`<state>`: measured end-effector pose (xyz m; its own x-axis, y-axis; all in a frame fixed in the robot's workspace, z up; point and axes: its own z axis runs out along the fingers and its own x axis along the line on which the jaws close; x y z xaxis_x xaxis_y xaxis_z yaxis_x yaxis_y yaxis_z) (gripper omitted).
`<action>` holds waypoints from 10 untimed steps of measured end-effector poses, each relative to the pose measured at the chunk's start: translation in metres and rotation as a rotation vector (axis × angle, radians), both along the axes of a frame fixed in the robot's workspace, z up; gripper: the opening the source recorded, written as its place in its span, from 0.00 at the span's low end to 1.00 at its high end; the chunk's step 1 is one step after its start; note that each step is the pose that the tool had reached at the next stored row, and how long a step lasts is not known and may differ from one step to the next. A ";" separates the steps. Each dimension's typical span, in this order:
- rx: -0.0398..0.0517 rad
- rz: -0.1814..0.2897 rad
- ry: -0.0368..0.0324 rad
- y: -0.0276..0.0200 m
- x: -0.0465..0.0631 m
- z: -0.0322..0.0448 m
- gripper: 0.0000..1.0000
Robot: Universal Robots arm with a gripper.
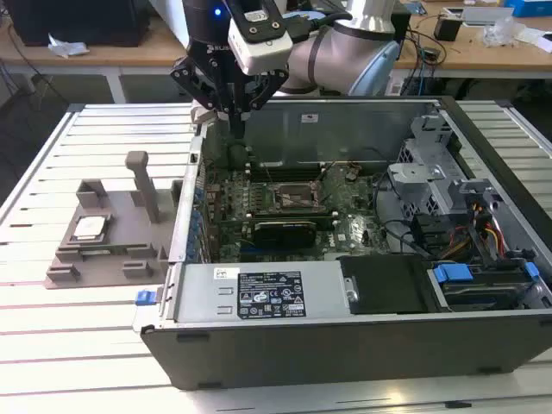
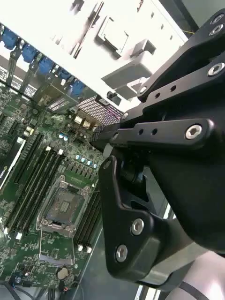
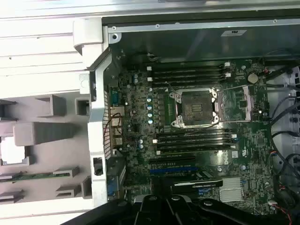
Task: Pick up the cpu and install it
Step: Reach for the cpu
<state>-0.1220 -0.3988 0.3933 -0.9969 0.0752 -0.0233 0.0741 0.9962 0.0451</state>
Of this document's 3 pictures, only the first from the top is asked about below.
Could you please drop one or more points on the small black box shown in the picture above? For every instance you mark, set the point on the small black box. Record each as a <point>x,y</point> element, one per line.
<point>447,29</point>

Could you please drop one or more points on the clear plastic bag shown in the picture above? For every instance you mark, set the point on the clear plastic bag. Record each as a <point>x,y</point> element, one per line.
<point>502,34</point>

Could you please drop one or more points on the green motherboard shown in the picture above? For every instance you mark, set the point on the green motherboard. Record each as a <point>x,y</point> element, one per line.
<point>358,230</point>

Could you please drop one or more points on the black graphics card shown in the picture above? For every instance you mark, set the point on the black graphics card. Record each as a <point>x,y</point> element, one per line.
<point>284,235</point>

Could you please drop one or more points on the large black box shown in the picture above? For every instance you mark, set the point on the large black box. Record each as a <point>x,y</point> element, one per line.
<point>77,21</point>

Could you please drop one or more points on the grey printed parts rack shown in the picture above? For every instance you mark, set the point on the grey printed parts rack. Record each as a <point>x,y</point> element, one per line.
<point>116,211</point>

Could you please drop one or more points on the grey power supply with label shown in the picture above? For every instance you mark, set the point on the grey power supply with label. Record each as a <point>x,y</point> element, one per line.
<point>202,293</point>

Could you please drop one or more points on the grey flat device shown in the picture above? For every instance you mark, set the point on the grey flat device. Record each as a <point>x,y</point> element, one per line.
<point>487,16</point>

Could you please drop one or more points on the open black PC case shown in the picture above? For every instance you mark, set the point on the open black PC case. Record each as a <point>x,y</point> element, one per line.
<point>302,353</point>

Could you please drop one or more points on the blue cardboard box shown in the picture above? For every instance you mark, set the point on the blue cardboard box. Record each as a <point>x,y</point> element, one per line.
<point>530,6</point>

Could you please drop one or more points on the silver topped CPU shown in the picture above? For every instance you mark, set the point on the silver topped CPU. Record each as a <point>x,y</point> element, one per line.
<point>89,228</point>

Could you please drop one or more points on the black RAM slot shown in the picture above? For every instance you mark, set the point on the black RAM slot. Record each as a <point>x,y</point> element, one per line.
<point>286,171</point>
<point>293,207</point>
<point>286,174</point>
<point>286,179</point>
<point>293,211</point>
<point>323,220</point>
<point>293,215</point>
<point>286,167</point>

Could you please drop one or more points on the white crumpled cloth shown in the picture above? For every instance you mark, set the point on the white crumpled cloth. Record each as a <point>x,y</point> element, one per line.
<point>64,48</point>

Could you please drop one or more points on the silver metal drive cage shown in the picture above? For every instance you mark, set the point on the silver metal drive cage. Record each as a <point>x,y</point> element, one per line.
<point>414,172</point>

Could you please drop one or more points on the hard disk in blue carrier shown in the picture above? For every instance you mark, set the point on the hard disk in blue carrier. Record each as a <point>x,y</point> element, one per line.
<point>450,274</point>

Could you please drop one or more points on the blue case latch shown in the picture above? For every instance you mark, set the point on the blue case latch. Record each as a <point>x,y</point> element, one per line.
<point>144,297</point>

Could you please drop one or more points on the pale grey case corner cap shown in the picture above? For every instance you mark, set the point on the pale grey case corner cap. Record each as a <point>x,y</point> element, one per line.
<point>202,115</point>

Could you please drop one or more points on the blue expansion slot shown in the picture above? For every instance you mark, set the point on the blue expansion slot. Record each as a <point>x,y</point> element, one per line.
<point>248,250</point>

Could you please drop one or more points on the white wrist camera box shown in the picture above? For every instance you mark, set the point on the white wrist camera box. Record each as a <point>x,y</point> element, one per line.
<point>263,52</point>

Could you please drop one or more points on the round coin cell battery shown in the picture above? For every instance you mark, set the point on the round coin cell battery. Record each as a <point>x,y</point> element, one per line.
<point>351,174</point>

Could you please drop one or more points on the white paper sheet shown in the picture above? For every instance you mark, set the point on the white paper sheet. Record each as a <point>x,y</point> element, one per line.
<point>541,41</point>

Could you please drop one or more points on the round black case speaker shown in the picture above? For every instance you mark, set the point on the round black case speaker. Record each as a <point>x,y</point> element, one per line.
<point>238,155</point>

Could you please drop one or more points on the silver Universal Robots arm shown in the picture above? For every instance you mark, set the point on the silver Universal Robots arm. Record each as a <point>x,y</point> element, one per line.
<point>328,56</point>

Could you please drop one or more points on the CPU socket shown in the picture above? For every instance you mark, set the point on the CPU socket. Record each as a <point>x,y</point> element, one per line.
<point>297,192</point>

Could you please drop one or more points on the black connector block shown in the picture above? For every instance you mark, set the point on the black connector block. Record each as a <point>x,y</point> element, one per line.
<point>427,230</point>

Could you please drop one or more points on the black plastic drive cover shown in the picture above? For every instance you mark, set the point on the black plastic drive cover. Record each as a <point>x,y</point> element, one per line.
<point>384,284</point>

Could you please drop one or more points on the wooden desk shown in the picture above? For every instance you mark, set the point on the wooden desk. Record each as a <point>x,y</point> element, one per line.
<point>474,60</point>
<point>129,52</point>

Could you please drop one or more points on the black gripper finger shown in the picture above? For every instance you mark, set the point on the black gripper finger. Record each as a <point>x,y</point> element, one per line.
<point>269,86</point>
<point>190,79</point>

